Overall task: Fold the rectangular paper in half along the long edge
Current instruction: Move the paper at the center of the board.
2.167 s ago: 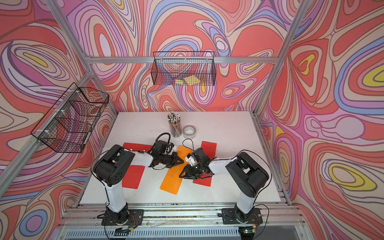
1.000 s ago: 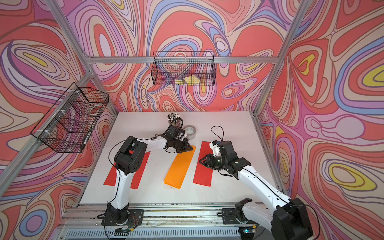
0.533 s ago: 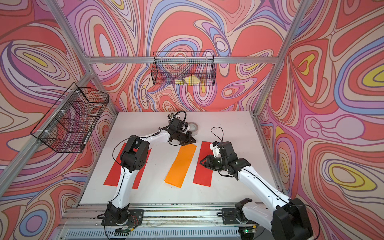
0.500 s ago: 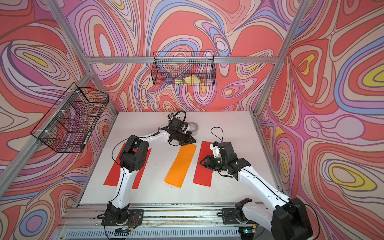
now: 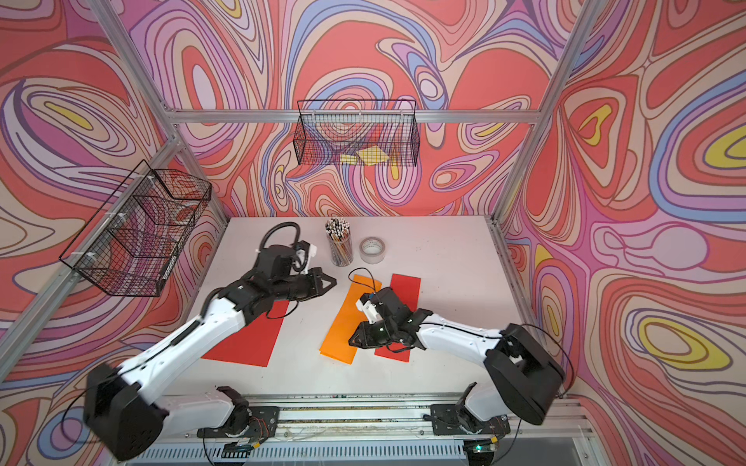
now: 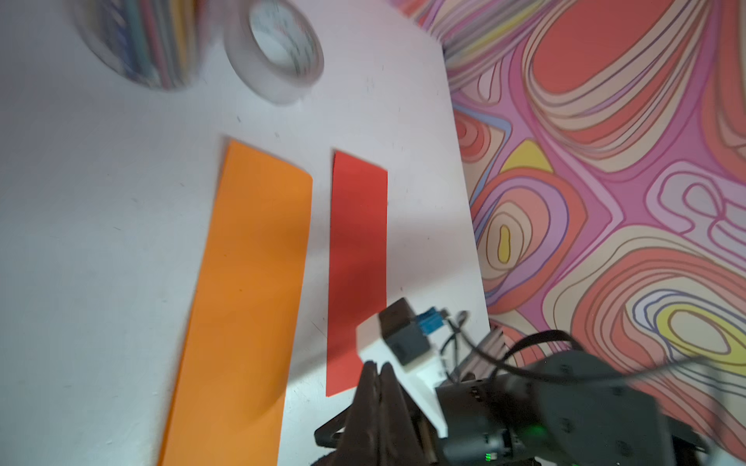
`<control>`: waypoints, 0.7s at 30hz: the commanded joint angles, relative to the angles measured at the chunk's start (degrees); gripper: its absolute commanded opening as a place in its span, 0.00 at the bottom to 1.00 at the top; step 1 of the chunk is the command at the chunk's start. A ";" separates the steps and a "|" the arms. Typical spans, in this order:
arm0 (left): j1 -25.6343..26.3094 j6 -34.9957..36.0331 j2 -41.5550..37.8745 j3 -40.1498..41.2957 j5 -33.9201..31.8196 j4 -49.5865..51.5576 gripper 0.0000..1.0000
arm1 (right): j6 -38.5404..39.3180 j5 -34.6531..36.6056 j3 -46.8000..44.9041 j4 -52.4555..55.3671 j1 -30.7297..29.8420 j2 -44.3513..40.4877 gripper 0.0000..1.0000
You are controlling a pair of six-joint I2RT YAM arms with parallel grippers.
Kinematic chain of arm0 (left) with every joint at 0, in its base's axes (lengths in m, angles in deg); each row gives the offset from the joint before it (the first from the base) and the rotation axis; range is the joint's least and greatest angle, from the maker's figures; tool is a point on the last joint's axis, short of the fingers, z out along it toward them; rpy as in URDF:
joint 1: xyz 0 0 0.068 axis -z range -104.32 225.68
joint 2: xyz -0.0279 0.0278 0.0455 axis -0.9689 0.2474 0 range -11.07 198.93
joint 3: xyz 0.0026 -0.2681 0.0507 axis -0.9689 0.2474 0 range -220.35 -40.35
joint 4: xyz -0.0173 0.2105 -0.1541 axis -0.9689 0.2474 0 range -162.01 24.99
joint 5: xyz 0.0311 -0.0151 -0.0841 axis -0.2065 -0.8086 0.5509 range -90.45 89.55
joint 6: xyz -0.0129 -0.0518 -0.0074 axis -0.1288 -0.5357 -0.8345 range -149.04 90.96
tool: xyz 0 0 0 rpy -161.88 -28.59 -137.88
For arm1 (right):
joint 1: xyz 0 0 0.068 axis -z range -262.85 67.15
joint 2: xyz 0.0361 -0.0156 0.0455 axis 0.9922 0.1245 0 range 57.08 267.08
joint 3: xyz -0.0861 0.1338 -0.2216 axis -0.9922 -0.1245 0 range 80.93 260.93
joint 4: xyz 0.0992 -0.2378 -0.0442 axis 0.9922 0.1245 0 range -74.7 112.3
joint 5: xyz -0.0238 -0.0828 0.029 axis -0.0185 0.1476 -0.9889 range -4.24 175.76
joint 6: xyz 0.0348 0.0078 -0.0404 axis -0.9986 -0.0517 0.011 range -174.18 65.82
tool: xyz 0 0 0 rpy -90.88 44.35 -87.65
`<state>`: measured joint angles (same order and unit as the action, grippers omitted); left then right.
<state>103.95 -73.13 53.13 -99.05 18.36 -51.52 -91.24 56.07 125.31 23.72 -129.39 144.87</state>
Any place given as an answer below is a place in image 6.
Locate clear tape roll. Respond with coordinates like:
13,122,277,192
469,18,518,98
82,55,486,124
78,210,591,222
225,1,324,106

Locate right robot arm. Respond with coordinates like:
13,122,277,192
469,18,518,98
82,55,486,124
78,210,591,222
314,347,712,465

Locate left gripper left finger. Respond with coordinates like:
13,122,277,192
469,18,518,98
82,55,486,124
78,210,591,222
331,361,381,466

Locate orange paper sheet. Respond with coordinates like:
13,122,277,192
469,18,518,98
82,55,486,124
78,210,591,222
160,141,313,465

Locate pencil cup with pencils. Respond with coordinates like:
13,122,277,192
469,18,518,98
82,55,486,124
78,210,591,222
67,0,225,91

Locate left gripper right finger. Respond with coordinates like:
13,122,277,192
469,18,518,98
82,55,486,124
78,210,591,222
379,363,427,466

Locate red paper sheet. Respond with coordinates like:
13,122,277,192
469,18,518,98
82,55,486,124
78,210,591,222
326,151,389,397

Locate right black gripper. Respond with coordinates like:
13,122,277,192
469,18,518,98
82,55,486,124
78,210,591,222
313,401,438,466

